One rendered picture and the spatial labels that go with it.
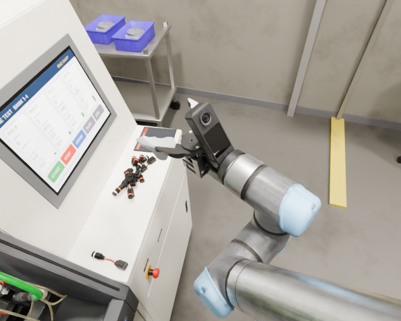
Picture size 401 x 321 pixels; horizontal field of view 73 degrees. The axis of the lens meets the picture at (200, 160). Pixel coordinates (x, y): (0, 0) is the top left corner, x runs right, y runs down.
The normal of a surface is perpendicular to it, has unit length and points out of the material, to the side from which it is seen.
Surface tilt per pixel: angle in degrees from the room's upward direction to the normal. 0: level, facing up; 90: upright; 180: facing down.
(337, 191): 0
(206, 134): 62
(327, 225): 0
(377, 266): 0
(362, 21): 90
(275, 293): 52
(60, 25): 76
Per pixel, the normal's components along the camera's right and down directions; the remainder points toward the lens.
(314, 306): -0.79, -0.52
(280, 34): -0.32, 0.71
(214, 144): 0.55, 0.18
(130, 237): -0.03, -0.67
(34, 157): 0.94, -0.04
